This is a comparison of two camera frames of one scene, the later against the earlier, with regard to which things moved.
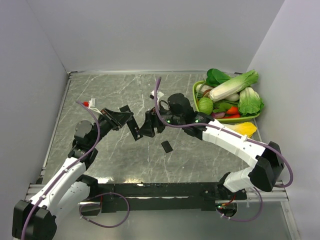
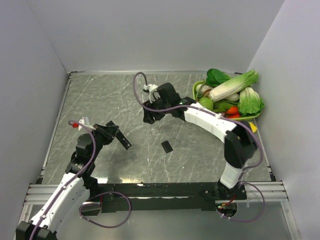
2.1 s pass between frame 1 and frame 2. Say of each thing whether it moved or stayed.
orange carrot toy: stayed
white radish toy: stayed
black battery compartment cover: stayed
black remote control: moved
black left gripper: moved
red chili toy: stayed
